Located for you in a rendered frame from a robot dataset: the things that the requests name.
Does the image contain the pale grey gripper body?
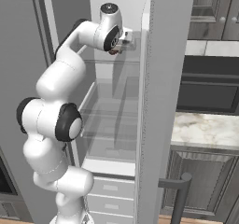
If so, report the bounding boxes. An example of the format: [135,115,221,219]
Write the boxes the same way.
[119,36,137,52]

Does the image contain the reddish brown sausage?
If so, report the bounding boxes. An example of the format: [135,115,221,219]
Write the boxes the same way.
[109,46,122,56]

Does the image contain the glass fridge shelf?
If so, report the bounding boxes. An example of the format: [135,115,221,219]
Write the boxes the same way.
[77,81,140,139]
[81,44,142,65]

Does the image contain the grey fridge door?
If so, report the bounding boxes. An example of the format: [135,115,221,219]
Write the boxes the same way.
[134,0,196,224]

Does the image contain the grey fridge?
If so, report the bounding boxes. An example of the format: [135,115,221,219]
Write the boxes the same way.
[0,0,153,224]

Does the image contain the white fridge drawer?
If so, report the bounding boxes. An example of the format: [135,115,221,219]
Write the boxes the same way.
[88,211,134,224]
[87,193,135,217]
[91,175,136,200]

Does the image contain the grey wooden base cupboards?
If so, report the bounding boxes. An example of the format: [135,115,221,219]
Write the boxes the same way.
[159,148,239,224]

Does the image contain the grey wooden wall cupboards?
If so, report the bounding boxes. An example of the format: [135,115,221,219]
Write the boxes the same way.
[182,0,239,42]

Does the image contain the dark grey fridge door handle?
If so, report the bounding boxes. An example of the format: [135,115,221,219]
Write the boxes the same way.
[158,172,193,224]

